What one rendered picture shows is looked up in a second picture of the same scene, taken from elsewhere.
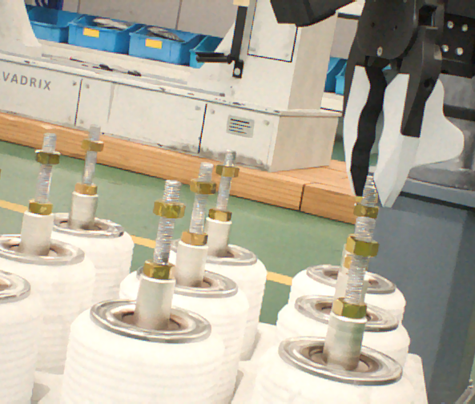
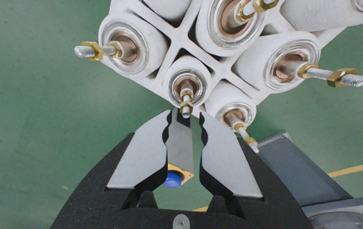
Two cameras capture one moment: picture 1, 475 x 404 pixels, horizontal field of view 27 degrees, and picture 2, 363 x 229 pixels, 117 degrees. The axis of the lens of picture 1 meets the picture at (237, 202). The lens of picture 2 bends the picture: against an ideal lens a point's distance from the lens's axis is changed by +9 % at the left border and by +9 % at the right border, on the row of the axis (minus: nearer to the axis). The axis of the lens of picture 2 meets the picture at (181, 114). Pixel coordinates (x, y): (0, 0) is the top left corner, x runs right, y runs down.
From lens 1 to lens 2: 0.67 m
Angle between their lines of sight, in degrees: 72
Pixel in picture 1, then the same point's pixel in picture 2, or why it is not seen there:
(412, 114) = (118, 147)
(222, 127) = not seen: outside the picture
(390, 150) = (149, 122)
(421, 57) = (58, 219)
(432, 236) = (300, 189)
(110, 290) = (306, 8)
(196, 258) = (231, 13)
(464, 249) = not seen: hidden behind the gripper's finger
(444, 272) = (284, 180)
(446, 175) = (324, 219)
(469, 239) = not seen: hidden behind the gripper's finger
